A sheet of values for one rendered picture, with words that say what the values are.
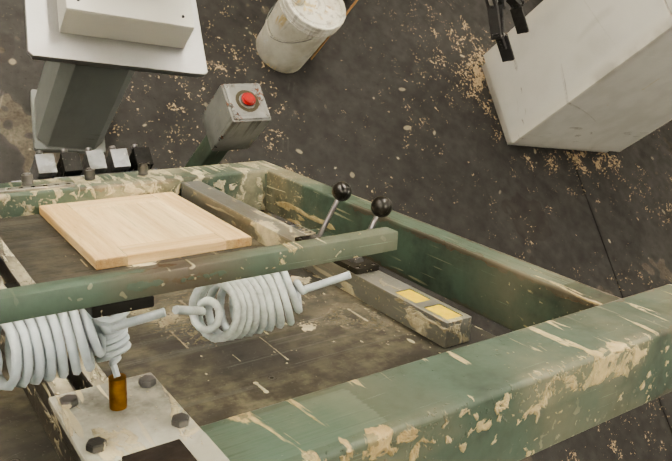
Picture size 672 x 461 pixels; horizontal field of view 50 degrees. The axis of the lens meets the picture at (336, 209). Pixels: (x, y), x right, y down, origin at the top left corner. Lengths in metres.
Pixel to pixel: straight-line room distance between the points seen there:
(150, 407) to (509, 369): 0.38
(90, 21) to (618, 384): 1.65
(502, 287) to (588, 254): 2.77
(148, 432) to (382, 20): 3.44
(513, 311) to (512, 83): 2.77
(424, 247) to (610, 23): 2.34
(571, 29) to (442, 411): 3.16
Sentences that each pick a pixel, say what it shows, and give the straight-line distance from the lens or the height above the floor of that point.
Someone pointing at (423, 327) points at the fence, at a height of 1.59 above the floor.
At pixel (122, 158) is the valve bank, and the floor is 0.76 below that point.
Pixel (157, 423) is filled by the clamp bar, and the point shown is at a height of 1.80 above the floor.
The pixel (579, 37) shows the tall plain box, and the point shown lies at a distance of 3.73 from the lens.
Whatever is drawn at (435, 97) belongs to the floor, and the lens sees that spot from 3.86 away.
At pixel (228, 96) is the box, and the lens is 1.99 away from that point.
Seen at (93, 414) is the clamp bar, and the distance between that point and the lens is 0.71.
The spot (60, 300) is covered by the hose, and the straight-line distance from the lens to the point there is 0.58.
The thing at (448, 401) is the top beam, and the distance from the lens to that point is 0.75.
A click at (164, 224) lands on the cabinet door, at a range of 1.57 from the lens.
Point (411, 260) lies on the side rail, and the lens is 1.49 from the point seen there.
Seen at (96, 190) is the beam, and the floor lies 0.91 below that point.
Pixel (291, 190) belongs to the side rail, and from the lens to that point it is 1.83.
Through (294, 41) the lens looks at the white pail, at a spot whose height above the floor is 0.23.
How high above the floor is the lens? 2.45
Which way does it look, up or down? 51 degrees down
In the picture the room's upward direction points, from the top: 49 degrees clockwise
